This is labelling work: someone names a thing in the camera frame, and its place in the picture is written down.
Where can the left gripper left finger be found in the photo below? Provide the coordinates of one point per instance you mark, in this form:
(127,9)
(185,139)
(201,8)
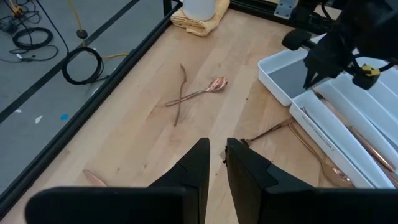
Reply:
(192,174)

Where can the rose gold spoon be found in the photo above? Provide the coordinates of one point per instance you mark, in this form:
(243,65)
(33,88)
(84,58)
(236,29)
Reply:
(337,177)
(217,84)

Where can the yellow folded cloth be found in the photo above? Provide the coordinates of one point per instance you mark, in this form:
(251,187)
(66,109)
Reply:
(199,28)

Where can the blue floor sticker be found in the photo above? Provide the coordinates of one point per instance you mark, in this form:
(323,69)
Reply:
(64,117)

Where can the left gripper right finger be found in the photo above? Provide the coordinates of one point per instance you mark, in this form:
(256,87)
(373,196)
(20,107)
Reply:
(248,174)

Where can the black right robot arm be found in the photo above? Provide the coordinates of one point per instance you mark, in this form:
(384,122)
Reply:
(373,25)

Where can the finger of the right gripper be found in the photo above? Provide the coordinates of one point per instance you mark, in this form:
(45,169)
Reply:
(311,77)

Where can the white plastic cutlery tray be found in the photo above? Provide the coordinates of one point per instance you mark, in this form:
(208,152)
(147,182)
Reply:
(286,77)

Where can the rose gold knife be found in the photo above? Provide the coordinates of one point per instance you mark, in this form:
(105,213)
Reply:
(373,152)
(93,178)

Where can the white paper scrap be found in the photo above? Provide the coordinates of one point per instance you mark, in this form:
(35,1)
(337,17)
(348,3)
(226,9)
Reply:
(38,119)
(18,110)

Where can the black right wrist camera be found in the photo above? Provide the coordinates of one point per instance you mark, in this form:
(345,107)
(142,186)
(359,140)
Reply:
(362,82)

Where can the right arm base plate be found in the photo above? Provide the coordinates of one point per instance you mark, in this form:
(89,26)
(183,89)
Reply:
(286,7)

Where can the white cup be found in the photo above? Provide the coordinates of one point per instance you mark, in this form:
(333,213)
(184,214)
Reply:
(199,9)

